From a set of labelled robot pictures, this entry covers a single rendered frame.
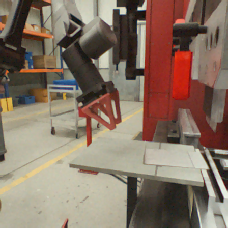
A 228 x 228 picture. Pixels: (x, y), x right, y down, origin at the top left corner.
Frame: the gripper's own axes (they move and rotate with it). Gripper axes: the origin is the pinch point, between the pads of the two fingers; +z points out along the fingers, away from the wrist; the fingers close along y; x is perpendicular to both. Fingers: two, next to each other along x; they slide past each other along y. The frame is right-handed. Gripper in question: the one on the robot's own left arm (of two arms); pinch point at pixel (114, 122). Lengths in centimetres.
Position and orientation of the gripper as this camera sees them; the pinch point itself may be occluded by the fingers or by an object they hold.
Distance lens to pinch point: 46.6
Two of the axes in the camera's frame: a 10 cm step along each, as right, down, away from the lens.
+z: 5.1, 8.6, 0.4
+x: -8.2, 4.7, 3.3
